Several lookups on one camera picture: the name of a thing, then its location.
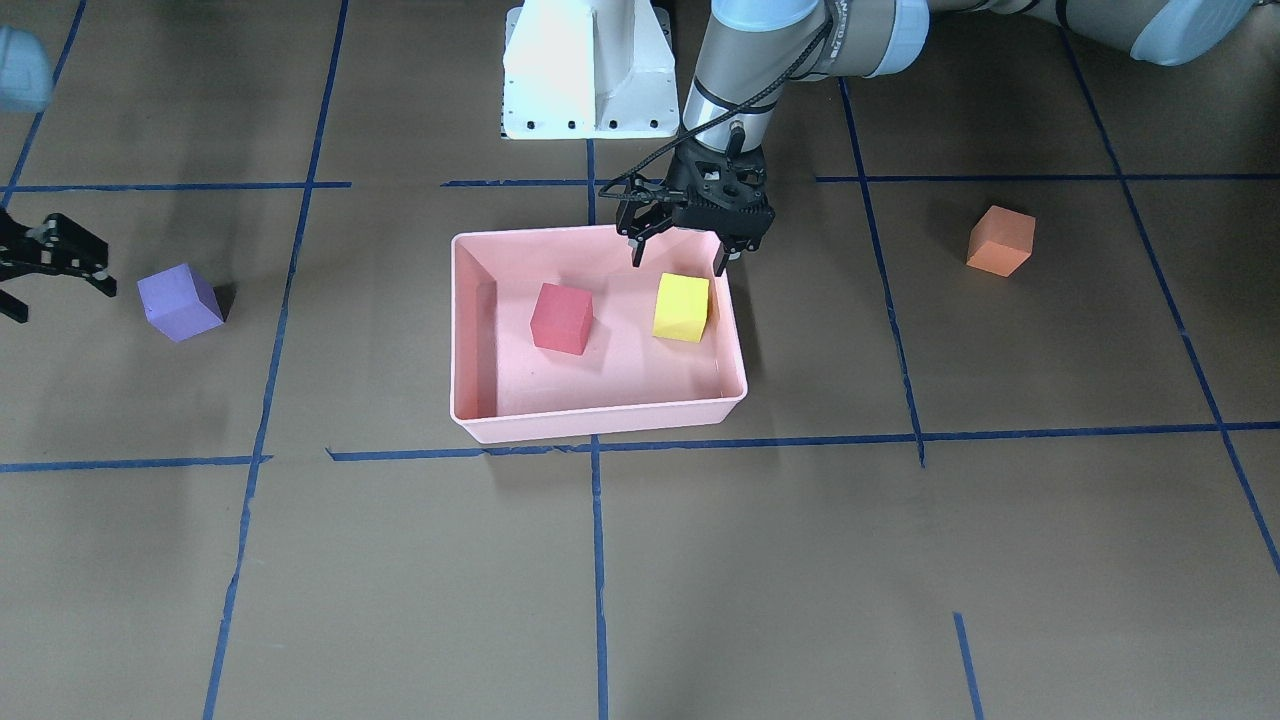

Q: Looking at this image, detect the purple foam block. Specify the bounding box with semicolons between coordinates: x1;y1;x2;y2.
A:
136;263;225;343

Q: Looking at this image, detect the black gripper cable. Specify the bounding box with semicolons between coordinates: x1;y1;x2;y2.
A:
596;20;837;201

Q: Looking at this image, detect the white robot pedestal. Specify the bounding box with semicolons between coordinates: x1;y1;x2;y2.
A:
500;1;680;141

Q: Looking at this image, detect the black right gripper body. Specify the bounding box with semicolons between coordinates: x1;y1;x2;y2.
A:
1;210;109;281

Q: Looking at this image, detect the orange foam block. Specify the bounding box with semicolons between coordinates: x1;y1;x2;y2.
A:
966;205;1036;278

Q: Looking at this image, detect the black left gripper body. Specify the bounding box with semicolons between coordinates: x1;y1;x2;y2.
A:
668;141;774;241

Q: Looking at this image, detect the yellow foam block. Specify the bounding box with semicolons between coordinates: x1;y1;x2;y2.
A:
652;273;710;343

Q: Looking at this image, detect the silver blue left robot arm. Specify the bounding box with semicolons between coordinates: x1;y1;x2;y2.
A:
599;1;1251;275

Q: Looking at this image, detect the red foam block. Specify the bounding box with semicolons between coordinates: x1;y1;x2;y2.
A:
530;283;594;356

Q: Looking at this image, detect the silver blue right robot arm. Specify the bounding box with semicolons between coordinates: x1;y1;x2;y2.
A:
1;26;118;297

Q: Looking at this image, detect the pink plastic bin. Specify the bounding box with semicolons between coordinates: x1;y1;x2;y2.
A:
451;225;748;445

